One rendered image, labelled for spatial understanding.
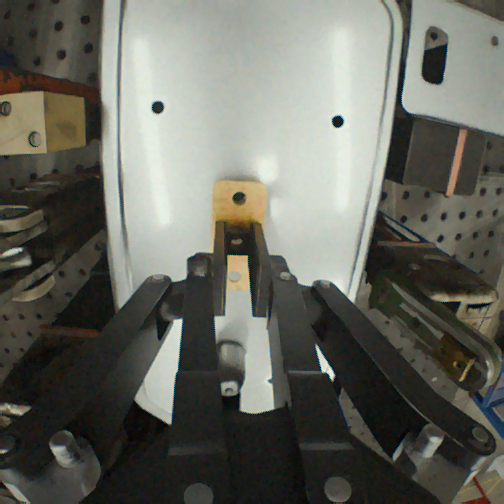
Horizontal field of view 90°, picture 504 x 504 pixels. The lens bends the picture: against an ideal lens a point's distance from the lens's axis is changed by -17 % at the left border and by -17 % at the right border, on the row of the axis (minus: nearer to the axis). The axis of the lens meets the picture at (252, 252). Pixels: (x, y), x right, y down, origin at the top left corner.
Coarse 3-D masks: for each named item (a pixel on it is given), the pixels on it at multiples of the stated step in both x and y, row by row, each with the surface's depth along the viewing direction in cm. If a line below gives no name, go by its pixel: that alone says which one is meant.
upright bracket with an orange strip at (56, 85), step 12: (0, 72) 13; (12, 72) 14; (24, 72) 16; (0, 84) 14; (12, 84) 15; (24, 84) 16; (36, 84) 17; (48, 84) 19; (60, 84) 20; (72, 84) 22; (84, 84) 24; (96, 96) 27
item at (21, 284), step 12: (36, 228) 17; (0, 240) 14; (12, 240) 15; (24, 240) 16; (0, 252) 14; (36, 264) 18; (48, 264) 18; (0, 276) 16; (12, 276) 16; (24, 276) 16; (36, 276) 17; (0, 288) 14; (12, 288) 15; (24, 288) 16; (0, 300) 14
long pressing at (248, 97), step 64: (128, 0) 16; (192, 0) 17; (256, 0) 17; (320, 0) 17; (384, 0) 18; (128, 64) 18; (192, 64) 19; (256, 64) 19; (320, 64) 19; (384, 64) 19; (128, 128) 20; (192, 128) 20; (256, 128) 21; (320, 128) 21; (384, 128) 21; (128, 192) 22; (192, 192) 22; (320, 192) 23; (128, 256) 24; (320, 256) 25; (256, 320) 27; (256, 384) 30
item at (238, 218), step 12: (228, 180) 20; (216, 192) 20; (228, 192) 20; (252, 192) 20; (264, 192) 20; (216, 204) 21; (228, 204) 21; (252, 204) 21; (264, 204) 21; (216, 216) 21; (228, 216) 21; (240, 216) 21; (252, 216) 21; (264, 216) 21; (228, 228) 21; (240, 228) 21; (228, 240) 21; (228, 252) 21; (240, 252) 21; (228, 264) 22; (240, 264) 22; (228, 288) 23; (240, 288) 23
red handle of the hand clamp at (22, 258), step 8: (16, 248) 16; (24, 248) 16; (0, 256) 15; (8, 256) 16; (16, 256) 16; (24, 256) 16; (32, 256) 17; (0, 264) 15; (8, 264) 16; (16, 264) 16; (24, 264) 16
